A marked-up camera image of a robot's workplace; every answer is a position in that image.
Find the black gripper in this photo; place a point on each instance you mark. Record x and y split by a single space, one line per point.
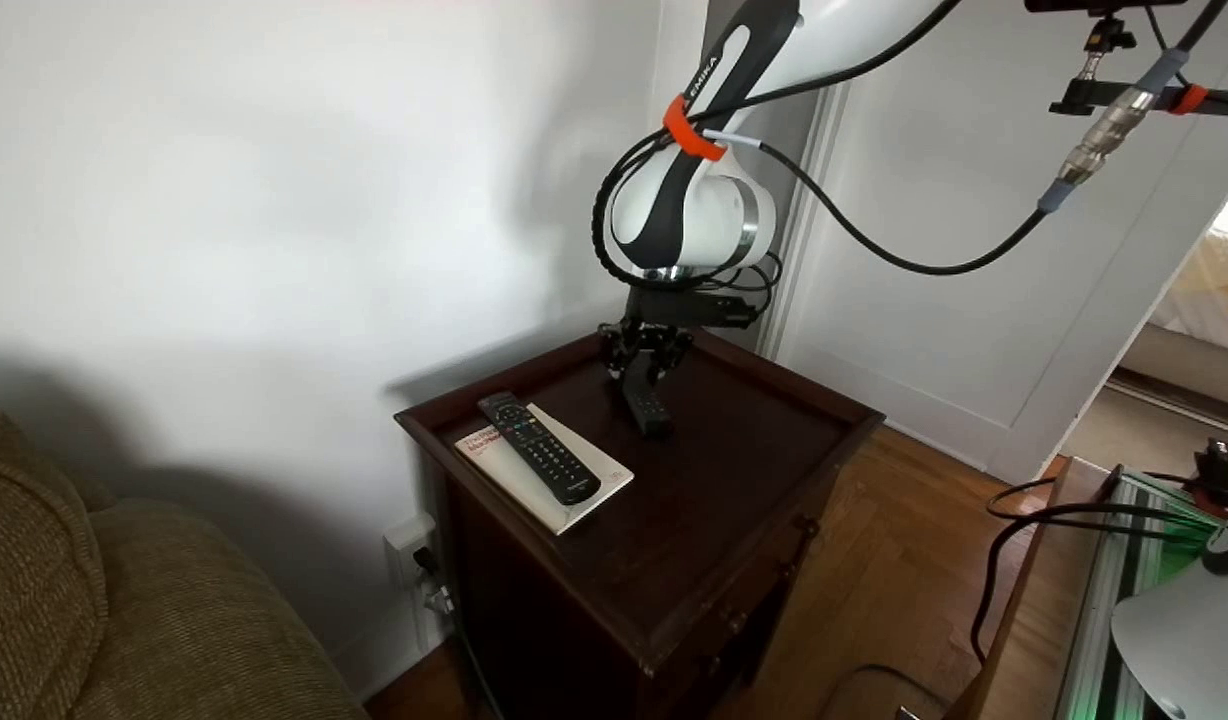
653 309

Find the grey remote control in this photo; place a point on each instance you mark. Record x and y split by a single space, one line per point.
648 405

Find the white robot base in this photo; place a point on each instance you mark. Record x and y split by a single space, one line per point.
1195 647

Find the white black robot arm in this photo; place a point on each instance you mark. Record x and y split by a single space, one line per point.
718 215

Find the black remote control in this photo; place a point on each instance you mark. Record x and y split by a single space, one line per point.
538 444

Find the white paper booklet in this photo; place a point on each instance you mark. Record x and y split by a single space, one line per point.
507 470

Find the dark wooden side table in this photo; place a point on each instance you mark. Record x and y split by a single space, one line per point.
718 523

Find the white panel door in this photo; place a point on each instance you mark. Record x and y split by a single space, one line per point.
984 345

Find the dark rounded floor object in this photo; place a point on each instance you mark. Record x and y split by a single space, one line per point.
886 692

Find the olive fabric couch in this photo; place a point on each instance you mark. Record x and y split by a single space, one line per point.
144 601

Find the bed with light cover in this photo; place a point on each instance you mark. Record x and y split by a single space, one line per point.
1217 286

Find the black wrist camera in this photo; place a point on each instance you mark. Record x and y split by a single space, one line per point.
721 314

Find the white wall outlet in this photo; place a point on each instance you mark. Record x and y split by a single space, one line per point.
405 540

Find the aluminium frame rail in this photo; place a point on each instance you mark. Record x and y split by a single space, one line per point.
1106 612

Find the black knob on frame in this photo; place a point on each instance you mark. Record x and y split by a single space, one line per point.
1213 467

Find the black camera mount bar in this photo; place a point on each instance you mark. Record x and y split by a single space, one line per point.
1217 98

